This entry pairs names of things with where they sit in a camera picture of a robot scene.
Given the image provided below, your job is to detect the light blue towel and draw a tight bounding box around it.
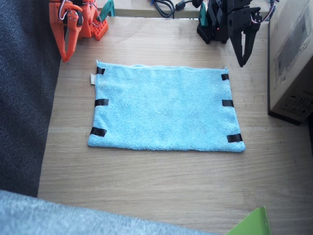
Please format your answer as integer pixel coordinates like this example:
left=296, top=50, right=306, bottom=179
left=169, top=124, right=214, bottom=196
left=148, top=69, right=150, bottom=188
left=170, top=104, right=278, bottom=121
left=87, top=59, right=246, bottom=154

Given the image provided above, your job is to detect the green table clamp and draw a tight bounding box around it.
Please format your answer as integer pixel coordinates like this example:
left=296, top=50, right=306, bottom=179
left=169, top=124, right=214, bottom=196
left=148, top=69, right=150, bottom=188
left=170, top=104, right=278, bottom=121
left=199, top=3, right=209, bottom=26
left=98, top=0, right=116, bottom=22

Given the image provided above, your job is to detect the brown cardboard box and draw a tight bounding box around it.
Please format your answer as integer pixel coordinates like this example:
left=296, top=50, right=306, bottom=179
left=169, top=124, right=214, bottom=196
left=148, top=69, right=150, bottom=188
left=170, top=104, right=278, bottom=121
left=267, top=0, right=313, bottom=126

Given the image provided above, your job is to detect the dark grey fabric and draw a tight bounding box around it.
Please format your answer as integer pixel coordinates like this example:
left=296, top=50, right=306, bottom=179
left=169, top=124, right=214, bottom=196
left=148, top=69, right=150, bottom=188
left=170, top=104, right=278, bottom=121
left=0, top=0, right=62, bottom=198

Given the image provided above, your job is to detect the light grey fabric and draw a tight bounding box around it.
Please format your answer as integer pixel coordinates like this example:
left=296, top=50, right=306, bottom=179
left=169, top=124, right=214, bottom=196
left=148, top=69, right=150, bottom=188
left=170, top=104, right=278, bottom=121
left=0, top=189, right=217, bottom=235

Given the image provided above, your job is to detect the white red servo cable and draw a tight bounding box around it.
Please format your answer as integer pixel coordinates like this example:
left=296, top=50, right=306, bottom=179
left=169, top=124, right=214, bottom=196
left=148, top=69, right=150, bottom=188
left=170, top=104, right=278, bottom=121
left=258, top=0, right=276, bottom=24
left=59, top=0, right=74, bottom=21

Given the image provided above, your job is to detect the black cable with ferrite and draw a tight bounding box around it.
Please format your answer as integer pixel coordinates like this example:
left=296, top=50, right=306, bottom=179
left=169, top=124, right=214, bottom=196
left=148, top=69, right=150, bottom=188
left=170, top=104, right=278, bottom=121
left=147, top=0, right=194, bottom=19

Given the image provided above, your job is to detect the lime green plastic bracket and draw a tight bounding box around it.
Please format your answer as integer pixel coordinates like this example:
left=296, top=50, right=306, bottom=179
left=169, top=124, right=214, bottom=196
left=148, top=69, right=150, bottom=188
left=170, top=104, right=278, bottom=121
left=226, top=206, right=272, bottom=235

